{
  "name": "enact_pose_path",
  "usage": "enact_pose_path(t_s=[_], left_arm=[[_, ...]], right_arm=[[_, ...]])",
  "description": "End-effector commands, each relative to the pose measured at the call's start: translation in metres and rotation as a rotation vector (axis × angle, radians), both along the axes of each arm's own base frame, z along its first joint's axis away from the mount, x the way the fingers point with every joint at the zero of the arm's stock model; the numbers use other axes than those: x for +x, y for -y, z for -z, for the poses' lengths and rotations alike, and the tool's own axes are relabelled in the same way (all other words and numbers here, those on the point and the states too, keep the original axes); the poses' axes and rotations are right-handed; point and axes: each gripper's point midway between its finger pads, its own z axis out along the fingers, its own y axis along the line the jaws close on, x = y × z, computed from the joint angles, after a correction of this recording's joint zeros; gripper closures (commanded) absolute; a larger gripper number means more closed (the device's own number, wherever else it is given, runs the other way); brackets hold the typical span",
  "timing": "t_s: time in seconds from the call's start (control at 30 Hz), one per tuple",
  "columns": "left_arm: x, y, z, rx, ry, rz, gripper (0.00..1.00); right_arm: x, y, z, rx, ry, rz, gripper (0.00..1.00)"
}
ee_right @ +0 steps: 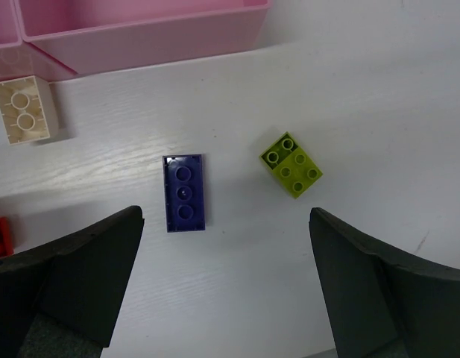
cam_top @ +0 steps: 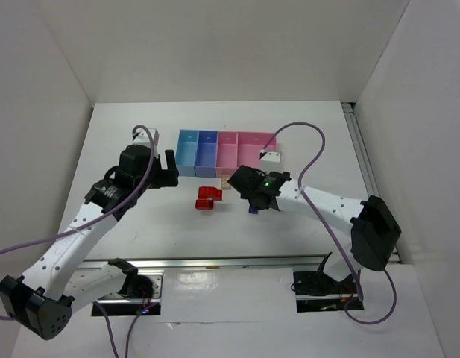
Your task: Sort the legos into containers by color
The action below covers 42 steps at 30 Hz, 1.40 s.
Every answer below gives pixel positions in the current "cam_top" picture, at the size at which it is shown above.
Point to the large pink bin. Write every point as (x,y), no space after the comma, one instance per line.
(249,145)

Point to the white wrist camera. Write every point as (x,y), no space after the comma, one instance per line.
(269,161)
(141,136)

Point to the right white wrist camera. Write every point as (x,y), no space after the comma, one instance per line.
(269,161)

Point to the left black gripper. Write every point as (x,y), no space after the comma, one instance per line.
(165,175)

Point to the light blue bin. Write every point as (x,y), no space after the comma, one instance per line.
(187,146)

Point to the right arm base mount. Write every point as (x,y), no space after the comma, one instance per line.
(316,292)

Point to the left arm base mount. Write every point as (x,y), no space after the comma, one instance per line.
(143,296)

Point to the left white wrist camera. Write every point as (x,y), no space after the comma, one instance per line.
(141,136)

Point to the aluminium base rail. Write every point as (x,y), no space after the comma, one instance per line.
(228,262)

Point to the beige lego brick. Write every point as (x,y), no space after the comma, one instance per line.
(225,182)

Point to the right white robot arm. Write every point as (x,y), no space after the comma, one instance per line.
(370,225)

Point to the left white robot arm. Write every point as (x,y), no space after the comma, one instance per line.
(44,296)

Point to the large red lego block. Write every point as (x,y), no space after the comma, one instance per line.
(207,196)

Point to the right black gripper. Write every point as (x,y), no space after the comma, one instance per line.
(243,183)

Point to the small pink bin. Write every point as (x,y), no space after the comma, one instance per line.
(227,150)

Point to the periwinkle blue bin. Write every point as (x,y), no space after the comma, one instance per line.
(205,159)

